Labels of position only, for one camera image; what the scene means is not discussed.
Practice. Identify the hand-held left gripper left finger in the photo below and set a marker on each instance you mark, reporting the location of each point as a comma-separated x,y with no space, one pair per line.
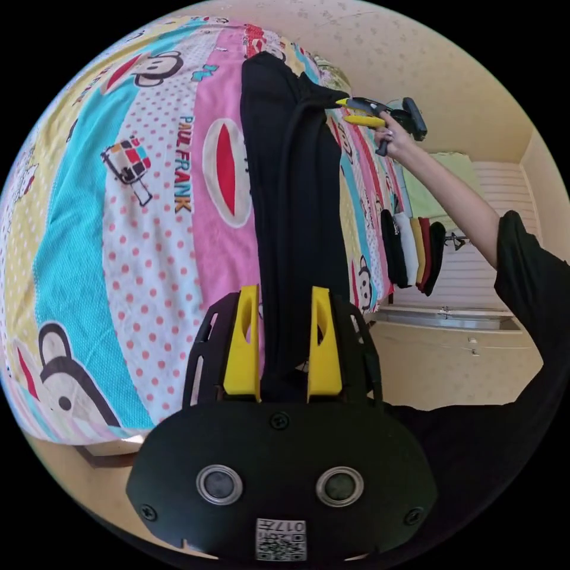
242,356

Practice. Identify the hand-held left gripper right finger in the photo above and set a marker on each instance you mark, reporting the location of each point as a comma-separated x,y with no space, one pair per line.
324,360

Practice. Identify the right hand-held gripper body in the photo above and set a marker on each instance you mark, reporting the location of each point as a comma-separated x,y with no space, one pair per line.
386,111

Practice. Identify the black long pants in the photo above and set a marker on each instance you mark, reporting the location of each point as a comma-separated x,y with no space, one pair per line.
294,213

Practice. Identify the person's right forearm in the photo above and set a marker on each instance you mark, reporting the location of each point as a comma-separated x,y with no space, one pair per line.
454,200

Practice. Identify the person's right hand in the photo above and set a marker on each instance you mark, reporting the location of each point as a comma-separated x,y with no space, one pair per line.
396,136

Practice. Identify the floral pillow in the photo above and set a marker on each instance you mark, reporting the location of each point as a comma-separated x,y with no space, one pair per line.
335,73

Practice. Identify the light green blanket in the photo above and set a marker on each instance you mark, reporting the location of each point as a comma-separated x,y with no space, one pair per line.
438,187

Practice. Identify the bed with cartoon printed sheet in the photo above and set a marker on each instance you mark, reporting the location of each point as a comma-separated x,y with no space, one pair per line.
147,267

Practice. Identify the pile of clothes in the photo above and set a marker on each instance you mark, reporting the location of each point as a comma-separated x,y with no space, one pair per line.
412,249

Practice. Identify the white slatted cupboard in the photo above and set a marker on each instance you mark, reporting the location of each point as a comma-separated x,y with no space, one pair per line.
498,262

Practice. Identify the person's body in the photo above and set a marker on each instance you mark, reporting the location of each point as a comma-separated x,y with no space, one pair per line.
525,356

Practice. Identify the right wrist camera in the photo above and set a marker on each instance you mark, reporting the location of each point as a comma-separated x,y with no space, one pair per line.
415,116

